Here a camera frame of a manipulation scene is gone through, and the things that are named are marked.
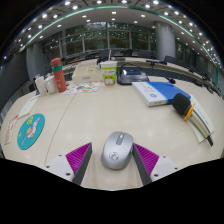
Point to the silver grey computer mouse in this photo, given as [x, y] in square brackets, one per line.
[117, 150]

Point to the round teal cartoon mouse pad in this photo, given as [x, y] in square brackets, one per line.
[30, 131]

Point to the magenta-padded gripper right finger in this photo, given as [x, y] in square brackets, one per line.
[146, 158]

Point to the red drink bottle green band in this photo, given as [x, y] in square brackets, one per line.
[59, 75]

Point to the black conference desk unit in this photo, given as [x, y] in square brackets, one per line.
[132, 75]

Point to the row of dark office chairs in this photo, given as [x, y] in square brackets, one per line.
[143, 53]

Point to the long curved conference desk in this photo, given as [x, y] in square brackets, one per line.
[166, 66]

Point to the blue and white book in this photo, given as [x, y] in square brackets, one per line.
[161, 93]

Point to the group of ceiling lights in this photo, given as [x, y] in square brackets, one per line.
[100, 2]

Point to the colourful sticker sheet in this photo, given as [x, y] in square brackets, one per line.
[82, 87]

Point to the paper cup with green print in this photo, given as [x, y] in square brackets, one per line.
[109, 73]

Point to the stack of white paper cups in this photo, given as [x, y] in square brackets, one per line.
[40, 85]

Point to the white lidded ceramic mug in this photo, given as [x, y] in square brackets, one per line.
[51, 84]

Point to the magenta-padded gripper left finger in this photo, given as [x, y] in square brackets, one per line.
[77, 157]

